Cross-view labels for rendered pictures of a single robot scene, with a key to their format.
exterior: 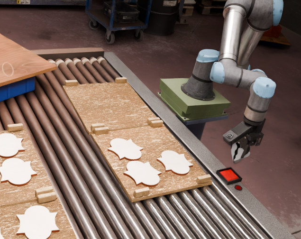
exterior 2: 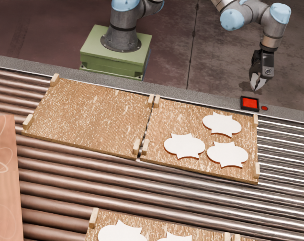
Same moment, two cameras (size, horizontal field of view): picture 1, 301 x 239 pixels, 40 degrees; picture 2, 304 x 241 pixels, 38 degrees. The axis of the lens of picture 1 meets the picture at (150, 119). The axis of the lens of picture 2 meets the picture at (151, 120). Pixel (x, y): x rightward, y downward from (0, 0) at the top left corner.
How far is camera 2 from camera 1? 1.34 m
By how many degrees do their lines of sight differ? 44
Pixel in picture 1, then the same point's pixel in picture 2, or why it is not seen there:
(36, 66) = not seen: outside the picture
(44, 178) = (199, 233)
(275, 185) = not seen: hidden behind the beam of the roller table
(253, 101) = (278, 30)
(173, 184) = (250, 144)
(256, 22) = not seen: outside the picture
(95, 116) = (110, 138)
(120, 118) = (127, 121)
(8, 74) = (1, 168)
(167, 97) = (101, 66)
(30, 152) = (147, 225)
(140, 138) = (170, 126)
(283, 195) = not seen: hidden behind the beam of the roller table
